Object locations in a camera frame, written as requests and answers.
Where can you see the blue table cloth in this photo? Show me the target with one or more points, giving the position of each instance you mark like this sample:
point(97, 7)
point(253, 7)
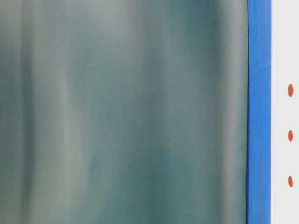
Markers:
point(259, 113)

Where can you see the white foam board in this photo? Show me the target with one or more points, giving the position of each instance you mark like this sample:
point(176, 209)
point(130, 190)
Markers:
point(285, 112)

